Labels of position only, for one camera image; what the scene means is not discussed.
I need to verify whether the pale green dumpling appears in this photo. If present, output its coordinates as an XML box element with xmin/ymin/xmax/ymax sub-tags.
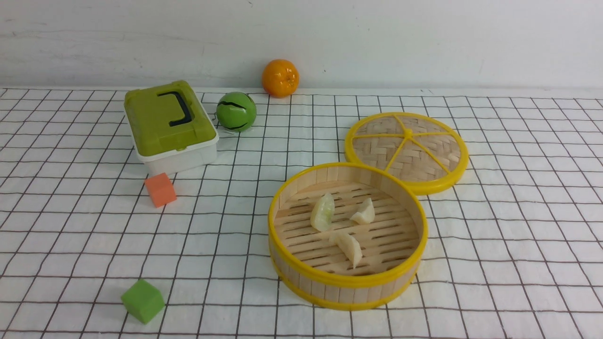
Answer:
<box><xmin>310</xmin><ymin>193</ymin><xmax>334</xmax><ymax>232</ymax></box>

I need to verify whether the white dumpling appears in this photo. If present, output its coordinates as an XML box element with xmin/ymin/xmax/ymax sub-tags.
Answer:
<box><xmin>350</xmin><ymin>197</ymin><xmax>375</xmax><ymax>225</ymax></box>
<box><xmin>329</xmin><ymin>231</ymin><xmax>363</xmax><ymax>269</ymax></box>

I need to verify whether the bamboo steamer tray yellow rim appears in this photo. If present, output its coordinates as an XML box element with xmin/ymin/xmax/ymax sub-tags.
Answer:
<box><xmin>268</xmin><ymin>162</ymin><xmax>428</xmax><ymax>311</ymax></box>

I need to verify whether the woven bamboo steamer lid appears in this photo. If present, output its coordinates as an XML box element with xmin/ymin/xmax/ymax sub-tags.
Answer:
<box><xmin>344</xmin><ymin>112</ymin><xmax>469</xmax><ymax>195</ymax></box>

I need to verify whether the green ball black stripe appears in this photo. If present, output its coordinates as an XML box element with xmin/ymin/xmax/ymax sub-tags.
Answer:
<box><xmin>216</xmin><ymin>92</ymin><xmax>257</xmax><ymax>132</ymax></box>

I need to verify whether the orange fruit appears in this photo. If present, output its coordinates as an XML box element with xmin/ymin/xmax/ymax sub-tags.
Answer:
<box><xmin>262</xmin><ymin>59</ymin><xmax>300</xmax><ymax>98</ymax></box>

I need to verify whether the green lid white box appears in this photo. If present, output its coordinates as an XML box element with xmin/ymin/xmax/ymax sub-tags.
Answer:
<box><xmin>123</xmin><ymin>80</ymin><xmax>219</xmax><ymax>176</ymax></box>

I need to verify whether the orange cube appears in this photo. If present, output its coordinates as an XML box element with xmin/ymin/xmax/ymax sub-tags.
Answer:
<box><xmin>144</xmin><ymin>172</ymin><xmax>177</xmax><ymax>208</ymax></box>

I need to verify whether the green cube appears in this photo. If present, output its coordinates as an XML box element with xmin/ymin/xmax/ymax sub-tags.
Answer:
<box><xmin>121</xmin><ymin>279</ymin><xmax>165</xmax><ymax>324</ymax></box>

